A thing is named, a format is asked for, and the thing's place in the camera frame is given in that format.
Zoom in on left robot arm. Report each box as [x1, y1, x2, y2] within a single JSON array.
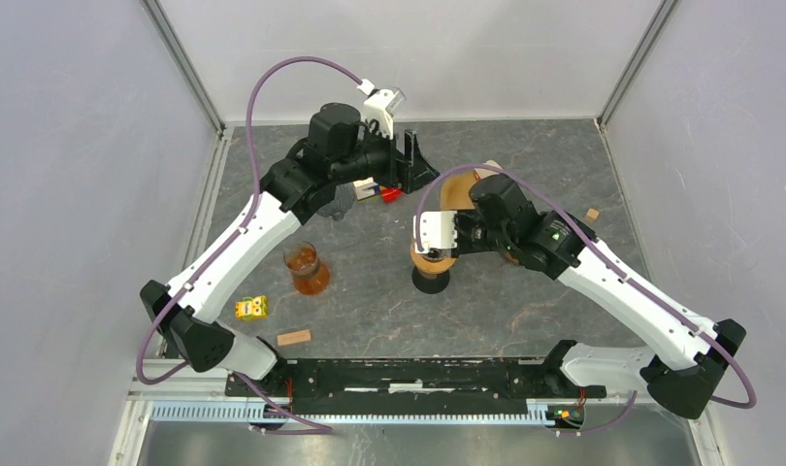
[[140, 103, 439, 396]]

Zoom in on small wooden cube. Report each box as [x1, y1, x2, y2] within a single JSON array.
[[583, 208, 600, 224]]

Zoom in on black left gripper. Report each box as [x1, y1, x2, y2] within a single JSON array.
[[332, 119, 441, 195]]

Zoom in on red toy block base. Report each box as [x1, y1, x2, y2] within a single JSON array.
[[379, 187, 404, 204]]

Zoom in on amber glass flask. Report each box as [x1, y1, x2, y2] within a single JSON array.
[[282, 241, 330, 295]]

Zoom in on small wooden plank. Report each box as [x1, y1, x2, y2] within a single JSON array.
[[277, 329, 312, 347]]

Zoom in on white toy block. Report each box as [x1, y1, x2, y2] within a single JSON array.
[[353, 178, 381, 201]]

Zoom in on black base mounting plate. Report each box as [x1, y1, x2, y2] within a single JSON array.
[[225, 357, 607, 416]]

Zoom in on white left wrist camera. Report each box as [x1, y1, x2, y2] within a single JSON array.
[[357, 79, 407, 140]]

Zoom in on yellow toy block figure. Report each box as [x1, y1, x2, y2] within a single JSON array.
[[234, 295, 269, 321]]

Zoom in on grey slotted cable duct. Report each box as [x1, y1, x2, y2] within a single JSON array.
[[149, 401, 583, 427]]

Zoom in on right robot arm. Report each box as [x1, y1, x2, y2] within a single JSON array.
[[453, 174, 746, 419]]

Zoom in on dark smoky glass dripper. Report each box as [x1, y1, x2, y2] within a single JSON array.
[[316, 183, 357, 221]]

